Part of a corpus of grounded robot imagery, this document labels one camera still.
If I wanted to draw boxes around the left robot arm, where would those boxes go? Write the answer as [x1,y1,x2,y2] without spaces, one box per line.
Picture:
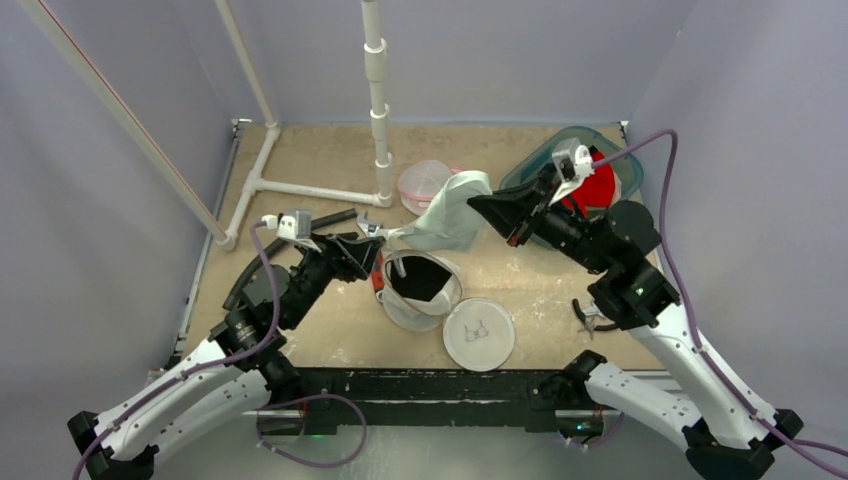
[67,232,385,479]

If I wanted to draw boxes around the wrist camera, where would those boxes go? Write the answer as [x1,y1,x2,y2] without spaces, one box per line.
[259,210,322,252]
[548,137,594,206]

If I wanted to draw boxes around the black foam hose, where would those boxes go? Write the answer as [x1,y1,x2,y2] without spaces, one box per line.
[221,207,359,313]

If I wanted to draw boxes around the pink-trimmed mesh laundry bag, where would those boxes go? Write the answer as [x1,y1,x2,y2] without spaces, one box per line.
[396,159,462,216]

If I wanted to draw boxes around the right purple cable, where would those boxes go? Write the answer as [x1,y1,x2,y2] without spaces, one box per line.
[589,129,848,480]

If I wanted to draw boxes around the black pliers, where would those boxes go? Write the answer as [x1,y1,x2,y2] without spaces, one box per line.
[571,298,619,340]

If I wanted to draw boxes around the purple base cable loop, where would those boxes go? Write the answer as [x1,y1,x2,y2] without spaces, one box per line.
[255,394,369,470]

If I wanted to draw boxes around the pale mint green bra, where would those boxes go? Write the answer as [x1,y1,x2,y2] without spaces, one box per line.
[384,170,493,252]

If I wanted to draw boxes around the red-handled adjustable wrench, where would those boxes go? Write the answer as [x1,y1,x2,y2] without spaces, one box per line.
[356,211,385,302]

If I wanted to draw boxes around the teal plastic bin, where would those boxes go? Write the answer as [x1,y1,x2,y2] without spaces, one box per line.
[498,125,645,252]

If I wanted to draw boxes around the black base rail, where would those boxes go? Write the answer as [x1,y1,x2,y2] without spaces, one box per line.
[257,367,597,436]

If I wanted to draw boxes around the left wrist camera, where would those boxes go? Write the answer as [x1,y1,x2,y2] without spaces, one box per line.
[259,210,322,252]

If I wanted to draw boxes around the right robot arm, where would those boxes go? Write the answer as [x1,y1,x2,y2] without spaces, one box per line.
[468,173,803,479]

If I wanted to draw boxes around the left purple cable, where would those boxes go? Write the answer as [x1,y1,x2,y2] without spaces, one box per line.
[71,215,283,480]

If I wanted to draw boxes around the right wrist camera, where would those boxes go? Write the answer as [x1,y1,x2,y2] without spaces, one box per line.
[548,137,594,206]

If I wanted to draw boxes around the white PVC pipe frame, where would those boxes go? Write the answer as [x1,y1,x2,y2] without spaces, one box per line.
[18,1,395,251]

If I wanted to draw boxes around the red and black bra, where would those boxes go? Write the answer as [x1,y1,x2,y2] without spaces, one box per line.
[560,165,621,218]

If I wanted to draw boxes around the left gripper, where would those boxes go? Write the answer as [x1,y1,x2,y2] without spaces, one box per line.
[286,231,384,328]

